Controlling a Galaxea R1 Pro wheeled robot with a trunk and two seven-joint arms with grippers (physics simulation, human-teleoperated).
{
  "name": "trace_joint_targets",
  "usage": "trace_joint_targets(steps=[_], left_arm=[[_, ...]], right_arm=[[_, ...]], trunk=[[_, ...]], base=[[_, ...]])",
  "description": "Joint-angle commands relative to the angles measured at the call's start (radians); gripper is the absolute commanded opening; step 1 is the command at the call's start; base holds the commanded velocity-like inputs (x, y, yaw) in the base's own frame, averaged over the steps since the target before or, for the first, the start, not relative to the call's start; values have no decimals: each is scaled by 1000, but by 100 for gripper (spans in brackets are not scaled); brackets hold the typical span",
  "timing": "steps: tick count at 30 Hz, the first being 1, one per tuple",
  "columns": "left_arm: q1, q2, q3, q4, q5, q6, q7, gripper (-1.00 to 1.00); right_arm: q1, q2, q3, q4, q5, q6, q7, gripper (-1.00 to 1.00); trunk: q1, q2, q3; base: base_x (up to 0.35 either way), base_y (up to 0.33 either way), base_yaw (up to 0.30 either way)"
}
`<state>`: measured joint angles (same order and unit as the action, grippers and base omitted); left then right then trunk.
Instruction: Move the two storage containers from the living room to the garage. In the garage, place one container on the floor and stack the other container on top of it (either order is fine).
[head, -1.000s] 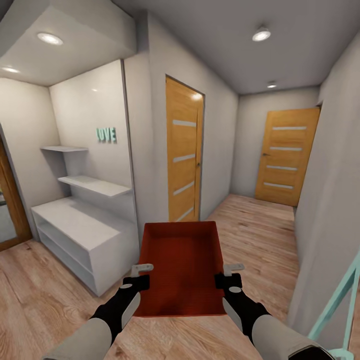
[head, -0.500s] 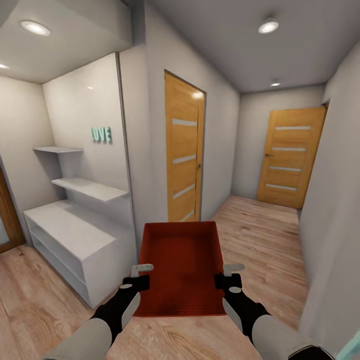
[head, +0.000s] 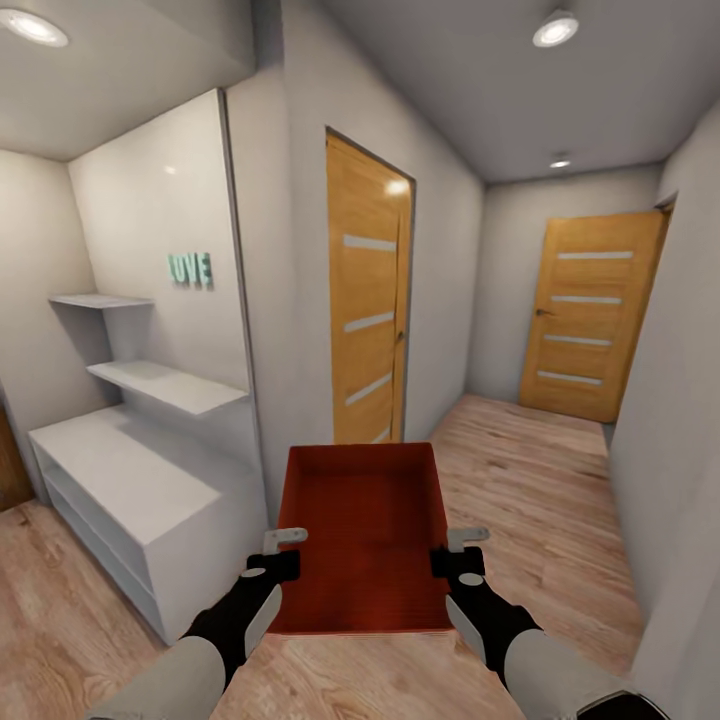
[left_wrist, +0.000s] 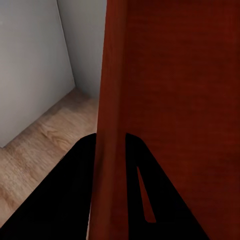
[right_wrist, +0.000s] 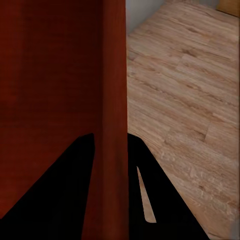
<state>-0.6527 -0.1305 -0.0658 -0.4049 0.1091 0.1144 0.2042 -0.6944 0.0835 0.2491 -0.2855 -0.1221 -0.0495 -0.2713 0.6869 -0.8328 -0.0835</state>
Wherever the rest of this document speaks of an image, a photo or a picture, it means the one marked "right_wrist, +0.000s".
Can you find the storage box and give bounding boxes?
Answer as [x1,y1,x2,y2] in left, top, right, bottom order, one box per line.
[0,0,129,240]

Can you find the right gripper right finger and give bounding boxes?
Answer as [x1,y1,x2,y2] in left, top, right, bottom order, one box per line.
[127,131,210,240]

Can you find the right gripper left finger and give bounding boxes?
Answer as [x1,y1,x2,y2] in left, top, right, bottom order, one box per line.
[0,133,95,240]

